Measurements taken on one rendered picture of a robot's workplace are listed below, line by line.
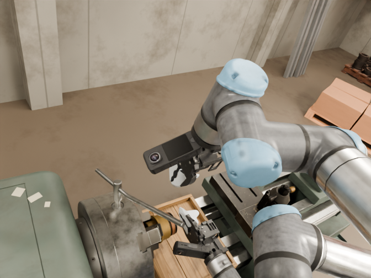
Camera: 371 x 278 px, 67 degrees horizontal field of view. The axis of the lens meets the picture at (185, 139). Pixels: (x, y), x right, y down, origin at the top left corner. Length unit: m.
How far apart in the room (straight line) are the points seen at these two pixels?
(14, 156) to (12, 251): 2.00
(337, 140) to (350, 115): 3.66
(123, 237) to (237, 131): 0.48
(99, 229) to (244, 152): 0.50
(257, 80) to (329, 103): 3.70
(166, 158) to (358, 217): 0.32
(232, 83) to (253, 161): 0.13
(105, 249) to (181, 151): 0.35
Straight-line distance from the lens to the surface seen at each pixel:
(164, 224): 0.94
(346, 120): 4.15
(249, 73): 0.44
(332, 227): 1.90
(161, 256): 1.15
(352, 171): 0.41
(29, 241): 0.76
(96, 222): 0.79
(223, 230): 1.33
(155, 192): 2.42
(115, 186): 0.76
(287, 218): 0.69
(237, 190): 1.32
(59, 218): 0.78
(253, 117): 0.41
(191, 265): 1.16
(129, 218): 0.80
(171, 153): 0.54
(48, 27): 2.81
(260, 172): 0.38
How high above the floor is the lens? 1.91
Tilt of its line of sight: 40 degrees down
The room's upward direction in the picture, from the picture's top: 17 degrees clockwise
